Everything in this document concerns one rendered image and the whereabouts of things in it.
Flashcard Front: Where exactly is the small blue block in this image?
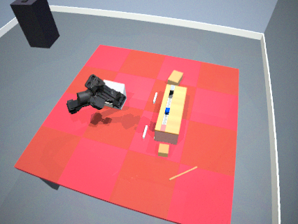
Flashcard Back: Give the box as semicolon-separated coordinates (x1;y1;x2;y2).
165;108;170;115

